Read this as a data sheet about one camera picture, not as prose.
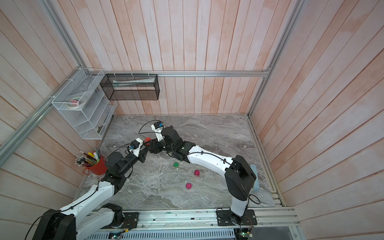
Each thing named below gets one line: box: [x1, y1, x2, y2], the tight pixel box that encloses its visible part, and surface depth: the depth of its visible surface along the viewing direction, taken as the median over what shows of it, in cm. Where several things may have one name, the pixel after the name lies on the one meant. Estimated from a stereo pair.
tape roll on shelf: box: [66, 97, 86, 109], surface depth 75 cm
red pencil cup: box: [88, 155, 107, 176], surface depth 85 cm
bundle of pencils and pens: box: [74, 148, 101, 167], surface depth 85 cm
